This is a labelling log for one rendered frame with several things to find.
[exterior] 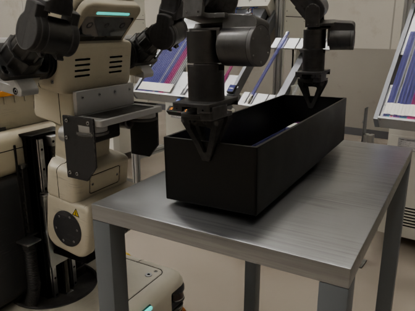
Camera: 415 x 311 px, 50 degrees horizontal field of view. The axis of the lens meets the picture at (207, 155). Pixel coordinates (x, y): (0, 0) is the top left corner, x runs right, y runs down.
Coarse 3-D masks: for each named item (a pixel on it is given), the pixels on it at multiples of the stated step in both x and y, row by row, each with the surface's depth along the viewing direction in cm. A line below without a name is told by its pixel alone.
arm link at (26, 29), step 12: (36, 0) 89; (48, 0) 87; (60, 0) 88; (72, 0) 91; (24, 12) 89; (36, 12) 87; (48, 12) 88; (60, 12) 89; (72, 12) 93; (24, 24) 89; (36, 24) 86; (48, 24) 88; (72, 24) 94; (24, 36) 89; (36, 36) 87; (48, 36) 88; (24, 48) 89; (36, 48) 89; (72, 48) 94
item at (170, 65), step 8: (184, 40) 284; (184, 48) 279; (160, 56) 284; (168, 56) 280; (176, 56) 277; (184, 56) 274; (160, 64) 279; (168, 64) 276; (176, 64) 272; (184, 64) 269; (160, 72) 274; (168, 72) 271; (176, 72) 268; (144, 80) 276; (152, 80) 273; (160, 80) 270; (168, 80) 267; (176, 80) 264; (144, 88) 271; (152, 88) 268; (160, 88) 265; (168, 88) 262
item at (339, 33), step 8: (312, 8) 108; (312, 16) 109; (312, 24) 110; (320, 24) 110; (328, 24) 110; (336, 24) 110; (344, 24) 110; (352, 24) 109; (336, 32) 111; (344, 32) 110; (352, 32) 109; (336, 40) 111; (344, 40) 110; (352, 40) 109; (336, 48) 112; (344, 48) 112; (352, 48) 111
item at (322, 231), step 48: (384, 144) 119; (144, 192) 85; (288, 192) 85; (336, 192) 85; (384, 192) 85; (96, 240) 81; (192, 240) 70; (240, 240) 66; (288, 240) 66; (336, 240) 66; (384, 240) 122; (336, 288) 59; (384, 288) 125
